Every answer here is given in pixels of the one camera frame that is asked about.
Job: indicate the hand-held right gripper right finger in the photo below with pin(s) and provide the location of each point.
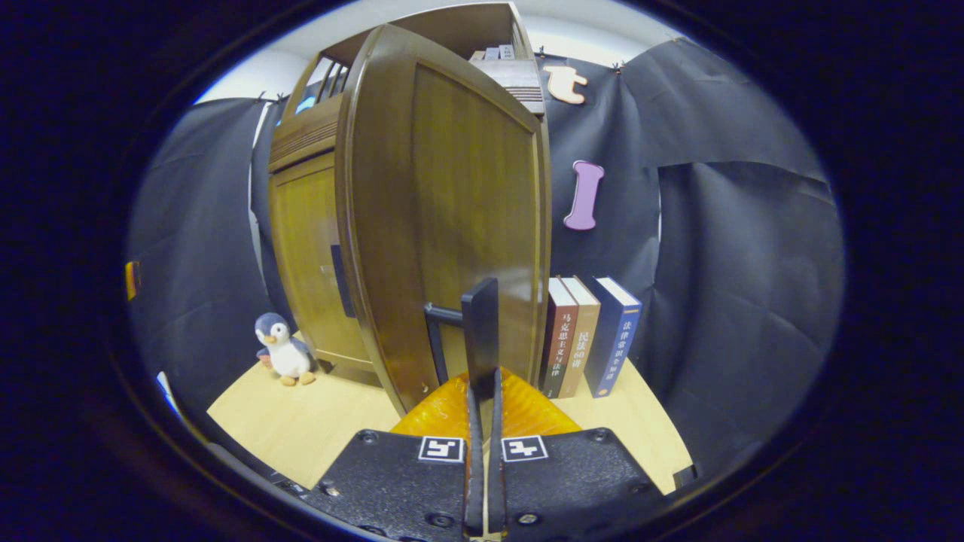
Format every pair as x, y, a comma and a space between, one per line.
572, 482

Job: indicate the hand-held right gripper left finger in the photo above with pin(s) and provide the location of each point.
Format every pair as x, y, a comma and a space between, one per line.
407, 482

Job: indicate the wooden double-door shoe cabinet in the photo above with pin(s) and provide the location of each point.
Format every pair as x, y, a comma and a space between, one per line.
452, 26

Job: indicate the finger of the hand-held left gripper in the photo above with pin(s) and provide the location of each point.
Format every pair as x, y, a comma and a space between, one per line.
132, 280

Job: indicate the blue book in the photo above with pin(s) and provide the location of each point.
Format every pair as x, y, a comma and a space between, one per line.
614, 339

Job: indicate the tan book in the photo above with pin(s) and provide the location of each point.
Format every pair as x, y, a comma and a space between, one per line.
581, 339

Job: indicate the penguin plush toy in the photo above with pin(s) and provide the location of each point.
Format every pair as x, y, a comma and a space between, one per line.
282, 354

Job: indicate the black backdrop cloth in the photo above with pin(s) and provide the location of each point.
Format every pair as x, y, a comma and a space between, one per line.
738, 263

